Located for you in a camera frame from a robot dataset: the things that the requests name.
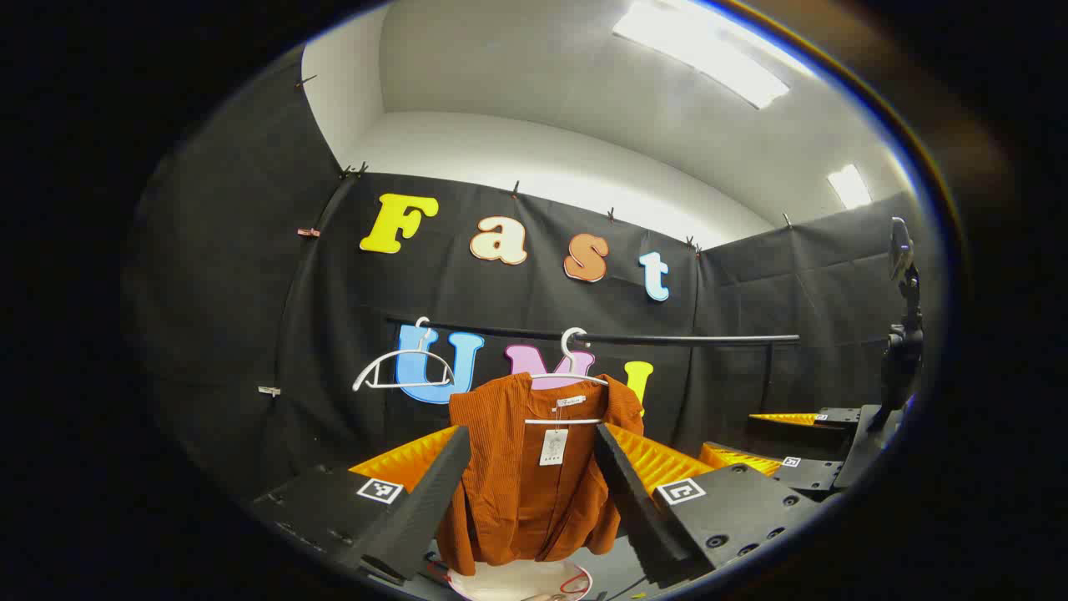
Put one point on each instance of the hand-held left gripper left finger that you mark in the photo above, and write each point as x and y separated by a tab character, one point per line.
434	501

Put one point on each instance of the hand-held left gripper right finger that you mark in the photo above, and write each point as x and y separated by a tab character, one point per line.
638	509

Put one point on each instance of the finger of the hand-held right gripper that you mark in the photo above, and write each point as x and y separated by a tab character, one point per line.
834	416
813	476

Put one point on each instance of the orange ribbed shirt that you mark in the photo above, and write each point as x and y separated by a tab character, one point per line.
501	467

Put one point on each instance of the white laundry hamper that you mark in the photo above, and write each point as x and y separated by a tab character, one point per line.
517	582

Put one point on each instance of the white clothes hanger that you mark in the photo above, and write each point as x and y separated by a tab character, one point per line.
424	344
567	376

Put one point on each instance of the empty white clothes hanger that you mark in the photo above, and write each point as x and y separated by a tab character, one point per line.
424	344

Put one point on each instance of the small ceiling light panel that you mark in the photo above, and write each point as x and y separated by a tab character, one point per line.
849	185

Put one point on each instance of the large ceiling light panel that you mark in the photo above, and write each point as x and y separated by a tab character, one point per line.
709	54

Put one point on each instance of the black clothes rail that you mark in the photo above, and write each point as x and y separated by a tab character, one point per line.
692	339

